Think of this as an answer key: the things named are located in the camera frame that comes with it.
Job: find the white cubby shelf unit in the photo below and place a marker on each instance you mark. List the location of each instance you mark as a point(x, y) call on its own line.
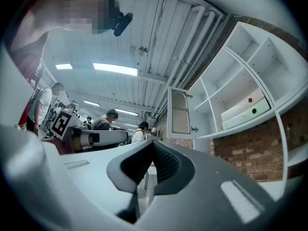
point(221, 71)

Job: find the round metal ceiling fixture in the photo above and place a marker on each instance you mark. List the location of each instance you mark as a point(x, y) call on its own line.
point(143, 51)

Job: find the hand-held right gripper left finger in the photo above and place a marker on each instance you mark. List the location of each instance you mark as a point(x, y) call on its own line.
point(91, 182)

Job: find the person's head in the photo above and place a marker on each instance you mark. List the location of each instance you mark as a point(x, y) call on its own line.
point(77, 6)

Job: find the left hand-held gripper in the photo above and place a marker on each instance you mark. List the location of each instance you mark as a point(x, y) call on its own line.
point(62, 125)

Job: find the white glass-panel cabinet door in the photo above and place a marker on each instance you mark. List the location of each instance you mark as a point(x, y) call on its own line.
point(180, 114)

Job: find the black head-mounted camera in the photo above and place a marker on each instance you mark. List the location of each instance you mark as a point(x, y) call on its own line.
point(122, 23)

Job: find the ceiling light panel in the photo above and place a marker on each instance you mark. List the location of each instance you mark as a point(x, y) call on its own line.
point(91, 103)
point(126, 112)
point(63, 66)
point(115, 69)

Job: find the person's red shirt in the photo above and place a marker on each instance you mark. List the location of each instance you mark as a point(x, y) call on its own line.
point(26, 64)

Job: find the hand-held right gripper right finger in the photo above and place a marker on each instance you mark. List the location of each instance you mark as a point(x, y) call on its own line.
point(204, 196)

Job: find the pale green flat box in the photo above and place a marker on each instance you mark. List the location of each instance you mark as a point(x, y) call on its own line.
point(240, 121)

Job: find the white upright support panel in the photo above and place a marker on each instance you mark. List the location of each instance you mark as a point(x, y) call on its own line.
point(201, 145)

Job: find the white ceiling pipe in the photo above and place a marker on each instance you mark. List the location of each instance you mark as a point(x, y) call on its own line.
point(199, 37)
point(190, 30)

